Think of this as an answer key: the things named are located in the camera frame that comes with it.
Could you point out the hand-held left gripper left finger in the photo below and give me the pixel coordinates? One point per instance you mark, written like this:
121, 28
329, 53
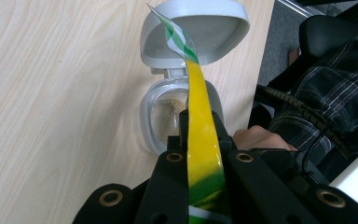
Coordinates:
167, 186

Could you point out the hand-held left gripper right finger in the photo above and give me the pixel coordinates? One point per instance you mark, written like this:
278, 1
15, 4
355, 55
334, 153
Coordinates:
254, 189

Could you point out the yellow refill pouch green cap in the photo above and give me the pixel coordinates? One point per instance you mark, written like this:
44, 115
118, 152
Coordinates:
200, 124

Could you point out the clear jar with grey lid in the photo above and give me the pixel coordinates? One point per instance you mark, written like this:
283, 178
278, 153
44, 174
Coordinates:
211, 31

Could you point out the black chair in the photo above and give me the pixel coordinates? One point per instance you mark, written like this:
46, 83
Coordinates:
323, 34

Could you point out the aluminium floor rail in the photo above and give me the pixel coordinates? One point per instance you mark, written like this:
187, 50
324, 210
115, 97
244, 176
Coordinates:
298, 7

